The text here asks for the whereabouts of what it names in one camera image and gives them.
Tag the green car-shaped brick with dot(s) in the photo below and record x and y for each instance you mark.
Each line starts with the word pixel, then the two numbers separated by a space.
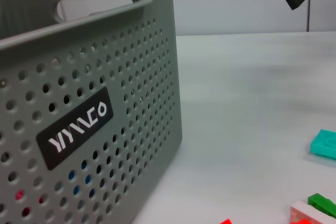
pixel 323 203

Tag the white long building brick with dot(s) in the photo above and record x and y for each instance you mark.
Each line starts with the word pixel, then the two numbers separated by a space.
pixel 304 212

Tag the small red building brick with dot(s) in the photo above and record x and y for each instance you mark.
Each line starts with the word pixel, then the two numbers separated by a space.
pixel 226 221

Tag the dark red long brick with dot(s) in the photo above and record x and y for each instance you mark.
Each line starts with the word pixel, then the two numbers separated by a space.
pixel 19 195

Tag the grey perforated storage bin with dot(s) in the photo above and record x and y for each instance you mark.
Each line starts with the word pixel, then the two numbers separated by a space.
pixel 118 90

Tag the teal flat plate brick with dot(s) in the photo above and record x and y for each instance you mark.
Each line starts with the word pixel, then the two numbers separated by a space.
pixel 324 144

